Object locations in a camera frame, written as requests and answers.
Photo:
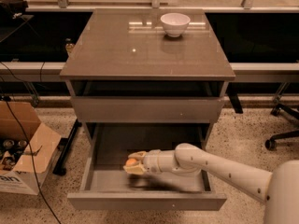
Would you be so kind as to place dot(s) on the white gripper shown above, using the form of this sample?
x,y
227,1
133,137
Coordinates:
x,y
151,161

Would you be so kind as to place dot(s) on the orange fruit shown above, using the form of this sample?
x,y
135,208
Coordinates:
x,y
131,162

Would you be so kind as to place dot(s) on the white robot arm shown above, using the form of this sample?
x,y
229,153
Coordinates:
x,y
278,190

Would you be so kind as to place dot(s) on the open grey middle drawer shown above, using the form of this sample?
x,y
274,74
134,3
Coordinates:
x,y
106,186

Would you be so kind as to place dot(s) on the closed grey top drawer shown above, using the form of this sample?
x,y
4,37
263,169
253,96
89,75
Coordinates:
x,y
144,110

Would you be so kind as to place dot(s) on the grey drawer cabinet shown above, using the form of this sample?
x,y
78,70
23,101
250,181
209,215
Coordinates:
x,y
125,53

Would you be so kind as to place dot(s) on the black table leg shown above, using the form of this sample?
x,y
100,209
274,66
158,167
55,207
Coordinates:
x,y
64,147

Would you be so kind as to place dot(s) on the open cardboard box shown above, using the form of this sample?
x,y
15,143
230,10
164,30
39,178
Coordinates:
x,y
27,148

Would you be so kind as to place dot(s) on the black office chair base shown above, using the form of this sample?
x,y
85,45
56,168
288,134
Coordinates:
x,y
286,128

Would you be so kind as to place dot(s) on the small glass bottle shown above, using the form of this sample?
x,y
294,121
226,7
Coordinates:
x,y
69,45

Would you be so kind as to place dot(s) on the white ceramic bowl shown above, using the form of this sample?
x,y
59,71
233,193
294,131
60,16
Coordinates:
x,y
175,24

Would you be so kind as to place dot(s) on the black device on shelf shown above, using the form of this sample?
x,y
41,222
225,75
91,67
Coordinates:
x,y
12,9

